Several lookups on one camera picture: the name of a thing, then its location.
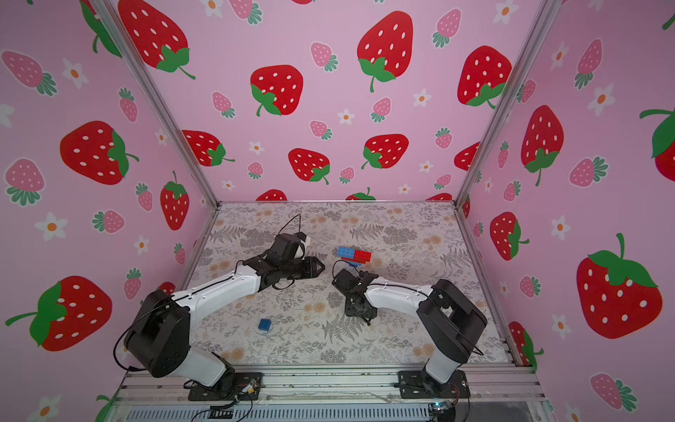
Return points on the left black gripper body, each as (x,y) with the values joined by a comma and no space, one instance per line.
(299,269)

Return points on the red 2x4 brick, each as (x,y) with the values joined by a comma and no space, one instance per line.
(362,257)

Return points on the aluminium front rail frame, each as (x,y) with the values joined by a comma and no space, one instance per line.
(499,392)

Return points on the aluminium corner post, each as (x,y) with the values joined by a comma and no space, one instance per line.
(543,22)
(107,10)

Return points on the light blue 2x4 brick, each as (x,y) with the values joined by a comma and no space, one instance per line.
(346,253)

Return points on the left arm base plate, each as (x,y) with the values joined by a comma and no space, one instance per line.
(232,385)

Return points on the blue 2x2 brick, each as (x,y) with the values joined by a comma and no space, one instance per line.
(265,325)

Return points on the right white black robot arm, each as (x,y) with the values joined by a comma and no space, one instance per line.
(451,320)

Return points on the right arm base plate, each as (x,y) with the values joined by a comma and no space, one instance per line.
(419,385)

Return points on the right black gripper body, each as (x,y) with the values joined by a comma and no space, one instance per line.
(351,285)

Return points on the right aluminium corner post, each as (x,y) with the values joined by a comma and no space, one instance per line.
(543,22)

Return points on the left aluminium corner post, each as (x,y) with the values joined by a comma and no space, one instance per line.
(107,10)

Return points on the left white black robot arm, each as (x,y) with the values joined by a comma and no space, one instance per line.
(159,338)

